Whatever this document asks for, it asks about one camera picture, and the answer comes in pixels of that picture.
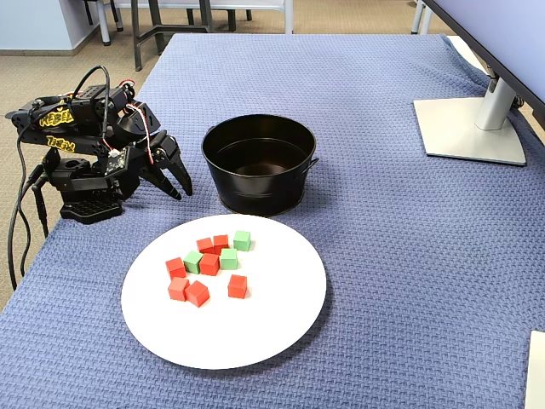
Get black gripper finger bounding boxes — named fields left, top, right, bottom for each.
left=140, top=164, right=182, bottom=201
left=153, top=135, right=194, bottom=197

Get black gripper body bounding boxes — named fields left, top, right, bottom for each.
left=123, top=106, right=162, bottom=170

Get white round plate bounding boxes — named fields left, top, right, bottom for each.
left=120, top=214, right=328, bottom=371

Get black metal bucket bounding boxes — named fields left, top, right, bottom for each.
left=200, top=113, right=320, bottom=217

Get black chair legs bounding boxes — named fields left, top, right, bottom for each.
left=83, top=0, right=125, bottom=33

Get dark chair legs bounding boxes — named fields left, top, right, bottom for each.
left=186, top=0, right=253, bottom=33

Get light blue table apron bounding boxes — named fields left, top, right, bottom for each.
left=114, top=0, right=285, bottom=12

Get blue woven tablecloth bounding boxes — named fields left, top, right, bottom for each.
left=0, top=32, right=545, bottom=409

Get white desk legs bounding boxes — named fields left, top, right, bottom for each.
left=410, top=0, right=433, bottom=36

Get monitor with silver stand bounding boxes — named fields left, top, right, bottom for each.
left=413, top=0, right=545, bottom=167

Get white flat board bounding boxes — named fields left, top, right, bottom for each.
left=524, top=330, right=545, bottom=409

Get red white servo wire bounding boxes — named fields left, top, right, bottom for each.
left=126, top=106, right=155, bottom=166

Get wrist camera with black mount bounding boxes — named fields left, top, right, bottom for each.
left=103, top=145, right=136, bottom=177

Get black camera cable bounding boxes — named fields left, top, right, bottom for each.
left=7, top=65, right=112, bottom=291

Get dark grey table frame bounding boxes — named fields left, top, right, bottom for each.
left=129, top=0, right=214, bottom=72

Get black base cable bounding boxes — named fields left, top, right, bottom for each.
left=19, top=182, right=36, bottom=276
left=32, top=182, right=49, bottom=239

